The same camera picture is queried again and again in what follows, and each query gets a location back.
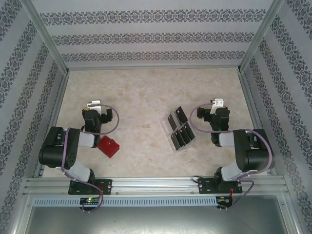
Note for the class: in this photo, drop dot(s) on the red leather card holder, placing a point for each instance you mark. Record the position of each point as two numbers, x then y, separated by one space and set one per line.
108 147

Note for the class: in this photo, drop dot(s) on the black VIP card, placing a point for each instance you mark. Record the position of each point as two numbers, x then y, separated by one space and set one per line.
184 135
172 121
181 114
189 131
177 139

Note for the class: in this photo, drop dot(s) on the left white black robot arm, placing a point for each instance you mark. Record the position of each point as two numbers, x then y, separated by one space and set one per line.
56 148

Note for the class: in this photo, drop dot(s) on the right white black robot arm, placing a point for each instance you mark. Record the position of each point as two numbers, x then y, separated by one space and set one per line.
256 151

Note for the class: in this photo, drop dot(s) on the clear acrylic card stand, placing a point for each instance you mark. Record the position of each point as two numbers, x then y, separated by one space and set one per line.
166 126

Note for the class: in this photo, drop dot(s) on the aluminium thin edge strip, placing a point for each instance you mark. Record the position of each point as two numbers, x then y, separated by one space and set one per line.
156 69

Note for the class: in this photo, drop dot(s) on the grey metal panel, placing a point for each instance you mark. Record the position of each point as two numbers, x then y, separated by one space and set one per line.
156 221

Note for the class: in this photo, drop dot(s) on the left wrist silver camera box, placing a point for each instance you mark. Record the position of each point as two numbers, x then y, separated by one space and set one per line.
95 103

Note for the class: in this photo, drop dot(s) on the aluminium side rail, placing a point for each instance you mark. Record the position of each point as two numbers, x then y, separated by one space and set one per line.
55 109
253 109

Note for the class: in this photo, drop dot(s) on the aluminium frame post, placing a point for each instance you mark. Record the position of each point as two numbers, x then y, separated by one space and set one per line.
259 36
46 36

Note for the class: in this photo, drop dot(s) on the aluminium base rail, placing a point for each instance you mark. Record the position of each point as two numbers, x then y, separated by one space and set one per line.
156 185

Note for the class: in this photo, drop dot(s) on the aluminium frame bar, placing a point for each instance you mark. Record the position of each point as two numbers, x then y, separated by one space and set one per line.
20 219
289 214

